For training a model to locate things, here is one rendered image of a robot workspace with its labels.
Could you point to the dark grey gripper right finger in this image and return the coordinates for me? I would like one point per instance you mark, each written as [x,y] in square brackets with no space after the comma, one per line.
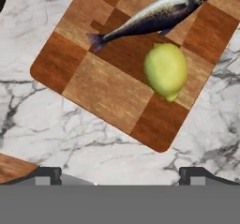
[194,175]

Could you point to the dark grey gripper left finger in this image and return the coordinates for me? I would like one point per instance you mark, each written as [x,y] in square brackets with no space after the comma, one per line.
[47,175]

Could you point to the yellow-green lemon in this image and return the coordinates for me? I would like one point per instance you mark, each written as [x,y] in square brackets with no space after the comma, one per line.
[165,70]

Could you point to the checkered wooden cutting board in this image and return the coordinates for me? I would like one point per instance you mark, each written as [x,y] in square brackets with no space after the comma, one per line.
[118,77]

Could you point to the dark silver fish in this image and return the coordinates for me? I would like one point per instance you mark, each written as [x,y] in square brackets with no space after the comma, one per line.
[156,17]

